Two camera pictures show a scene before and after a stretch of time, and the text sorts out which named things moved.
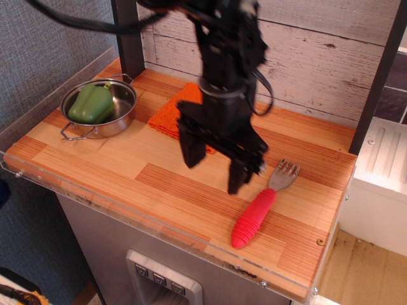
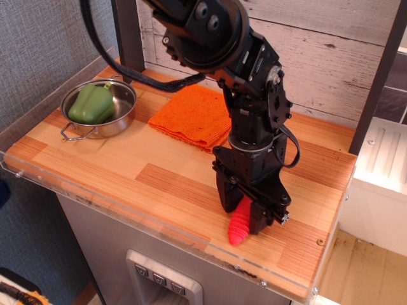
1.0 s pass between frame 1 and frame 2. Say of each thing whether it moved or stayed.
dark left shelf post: stayed
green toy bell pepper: stayed
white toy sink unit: stayed
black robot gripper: moved
